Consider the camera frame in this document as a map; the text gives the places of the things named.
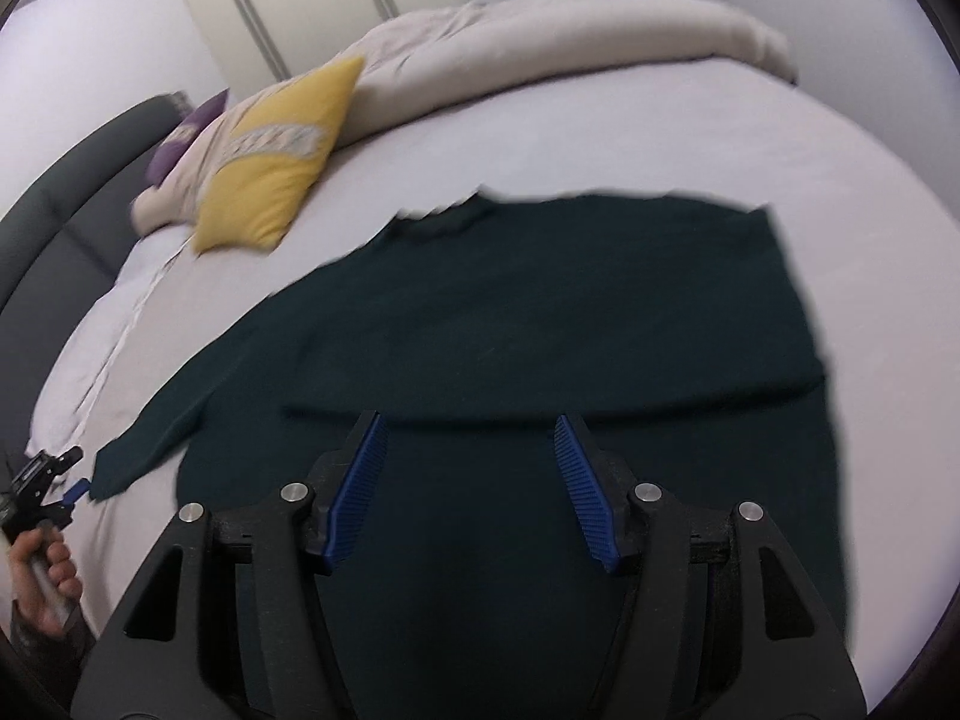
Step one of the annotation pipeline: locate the yellow pillow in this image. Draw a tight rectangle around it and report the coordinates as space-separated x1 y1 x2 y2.
193 54 367 254

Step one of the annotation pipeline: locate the purple pillow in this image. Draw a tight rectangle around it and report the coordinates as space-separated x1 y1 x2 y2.
145 88 230 187

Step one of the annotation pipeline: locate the dark green sweater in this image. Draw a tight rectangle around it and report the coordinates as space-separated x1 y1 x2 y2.
90 191 854 720

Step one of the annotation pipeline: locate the cream wardrobe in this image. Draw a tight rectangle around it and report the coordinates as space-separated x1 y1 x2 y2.
166 0 470 85

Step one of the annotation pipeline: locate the beige duvet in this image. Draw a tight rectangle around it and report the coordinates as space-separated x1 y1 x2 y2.
131 0 799 238

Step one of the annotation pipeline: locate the person's left hand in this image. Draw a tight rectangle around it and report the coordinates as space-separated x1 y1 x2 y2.
7 525 85 640

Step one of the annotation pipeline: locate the grey bed headboard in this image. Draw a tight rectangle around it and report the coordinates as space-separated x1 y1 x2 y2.
0 95 190 320

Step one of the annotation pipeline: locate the person's left forearm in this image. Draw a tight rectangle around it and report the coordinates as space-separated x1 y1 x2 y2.
0 600 97 702

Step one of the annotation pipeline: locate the white bed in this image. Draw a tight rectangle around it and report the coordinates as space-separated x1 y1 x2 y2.
26 64 960 720

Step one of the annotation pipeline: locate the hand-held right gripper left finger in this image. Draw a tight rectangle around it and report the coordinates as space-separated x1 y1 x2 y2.
71 411 391 720

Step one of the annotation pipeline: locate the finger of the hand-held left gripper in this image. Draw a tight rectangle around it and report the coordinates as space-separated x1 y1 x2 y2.
37 478 95 527
21 445 85 482

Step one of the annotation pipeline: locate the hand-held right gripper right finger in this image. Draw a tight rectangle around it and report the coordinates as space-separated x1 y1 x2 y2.
553 414 868 720

